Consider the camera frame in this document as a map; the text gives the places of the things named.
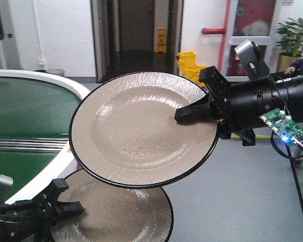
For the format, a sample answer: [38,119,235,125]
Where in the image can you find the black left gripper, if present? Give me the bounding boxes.
[0,178,84,241]

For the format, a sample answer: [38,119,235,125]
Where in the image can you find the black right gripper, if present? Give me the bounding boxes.
[174,66,287,146]

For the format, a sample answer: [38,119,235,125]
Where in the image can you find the beige plate black rim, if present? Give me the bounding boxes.
[52,169,174,241]
[69,72,218,188]

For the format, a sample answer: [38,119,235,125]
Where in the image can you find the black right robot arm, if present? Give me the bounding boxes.
[174,66,303,146]

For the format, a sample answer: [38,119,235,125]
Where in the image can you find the white outer conveyor rim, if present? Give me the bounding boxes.
[0,70,89,204]

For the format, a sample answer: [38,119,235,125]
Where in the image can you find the yellow mop bucket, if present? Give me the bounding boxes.
[176,51,208,87]

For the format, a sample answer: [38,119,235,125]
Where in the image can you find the steel conveyor rollers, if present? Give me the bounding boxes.
[0,138,68,154]

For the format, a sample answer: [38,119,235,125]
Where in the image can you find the yellow wet floor sign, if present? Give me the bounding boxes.
[156,28,167,53]

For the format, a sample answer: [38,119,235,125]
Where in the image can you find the green circuit board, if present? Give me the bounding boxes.
[259,108,303,146]

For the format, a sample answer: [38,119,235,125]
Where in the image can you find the potted plant gold pot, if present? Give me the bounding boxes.
[276,18,303,72]

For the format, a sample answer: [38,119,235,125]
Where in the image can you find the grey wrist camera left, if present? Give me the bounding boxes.
[0,173,14,203]

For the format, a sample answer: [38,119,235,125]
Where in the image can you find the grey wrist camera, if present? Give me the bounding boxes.
[0,173,14,203]
[234,39,270,81]

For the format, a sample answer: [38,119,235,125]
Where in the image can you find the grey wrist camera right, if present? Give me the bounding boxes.
[234,39,270,81]

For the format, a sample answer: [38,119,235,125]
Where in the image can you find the black cable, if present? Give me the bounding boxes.
[270,75,303,242]

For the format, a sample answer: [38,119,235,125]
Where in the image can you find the wire mesh trash bin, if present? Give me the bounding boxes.
[46,69,65,77]

